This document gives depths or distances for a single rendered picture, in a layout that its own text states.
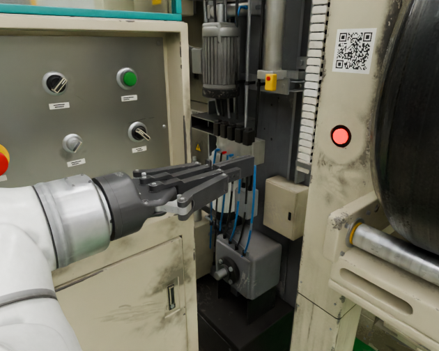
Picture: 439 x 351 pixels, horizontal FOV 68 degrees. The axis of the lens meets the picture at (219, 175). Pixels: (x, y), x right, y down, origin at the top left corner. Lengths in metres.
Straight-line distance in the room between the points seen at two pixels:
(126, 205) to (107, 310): 0.40
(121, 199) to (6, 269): 0.12
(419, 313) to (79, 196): 0.53
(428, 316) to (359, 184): 0.25
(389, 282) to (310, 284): 0.30
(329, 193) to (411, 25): 0.40
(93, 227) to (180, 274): 0.46
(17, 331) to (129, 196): 0.16
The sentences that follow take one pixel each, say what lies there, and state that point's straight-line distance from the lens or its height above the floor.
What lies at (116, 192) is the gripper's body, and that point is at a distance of 0.36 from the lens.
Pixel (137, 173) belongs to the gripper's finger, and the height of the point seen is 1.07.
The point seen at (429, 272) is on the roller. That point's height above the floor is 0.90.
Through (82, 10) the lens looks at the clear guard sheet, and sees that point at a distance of 0.57.
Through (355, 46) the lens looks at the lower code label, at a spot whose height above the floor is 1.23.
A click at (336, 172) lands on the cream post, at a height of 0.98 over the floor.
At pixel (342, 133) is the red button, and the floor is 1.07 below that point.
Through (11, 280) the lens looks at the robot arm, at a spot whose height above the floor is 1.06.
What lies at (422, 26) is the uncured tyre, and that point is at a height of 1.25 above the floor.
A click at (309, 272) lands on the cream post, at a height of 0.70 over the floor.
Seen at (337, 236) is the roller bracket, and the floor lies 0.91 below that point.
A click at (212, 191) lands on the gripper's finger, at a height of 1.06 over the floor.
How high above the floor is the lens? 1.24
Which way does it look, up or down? 22 degrees down
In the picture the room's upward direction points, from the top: straight up
